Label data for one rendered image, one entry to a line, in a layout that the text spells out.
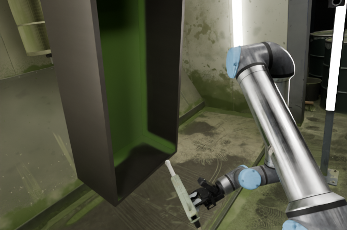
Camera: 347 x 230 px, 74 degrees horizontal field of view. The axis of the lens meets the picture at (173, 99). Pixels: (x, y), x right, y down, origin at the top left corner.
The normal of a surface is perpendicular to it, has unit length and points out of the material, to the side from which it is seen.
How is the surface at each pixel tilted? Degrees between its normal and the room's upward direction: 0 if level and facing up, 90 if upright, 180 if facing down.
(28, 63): 90
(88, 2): 90
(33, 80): 57
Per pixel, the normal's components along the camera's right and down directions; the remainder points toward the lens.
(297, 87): -0.61, 0.35
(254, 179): -0.04, -0.25
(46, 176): 0.58, -0.41
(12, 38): 0.78, 0.11
